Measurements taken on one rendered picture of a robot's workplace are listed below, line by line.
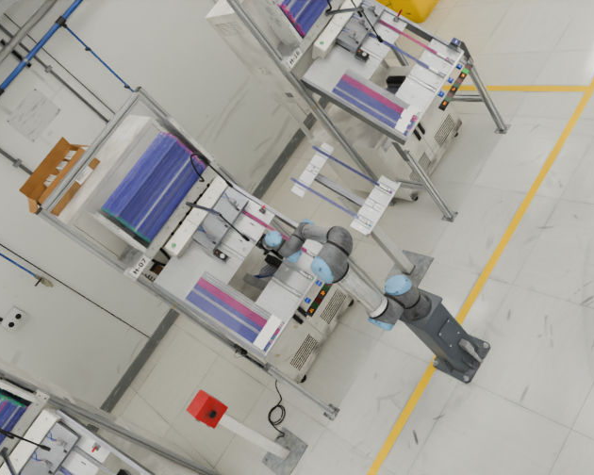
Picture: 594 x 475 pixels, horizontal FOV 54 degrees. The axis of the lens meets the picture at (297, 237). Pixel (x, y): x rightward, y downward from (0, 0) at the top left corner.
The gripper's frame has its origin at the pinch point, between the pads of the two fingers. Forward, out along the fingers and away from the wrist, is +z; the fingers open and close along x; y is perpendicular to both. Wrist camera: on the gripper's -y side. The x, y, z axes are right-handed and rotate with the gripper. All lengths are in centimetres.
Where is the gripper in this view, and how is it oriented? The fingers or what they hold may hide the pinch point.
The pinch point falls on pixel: (267, 250)
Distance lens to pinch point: 312.6
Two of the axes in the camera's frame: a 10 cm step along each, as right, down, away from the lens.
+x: -5.4, 8.1, -2.3
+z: -1.9, 1.5, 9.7
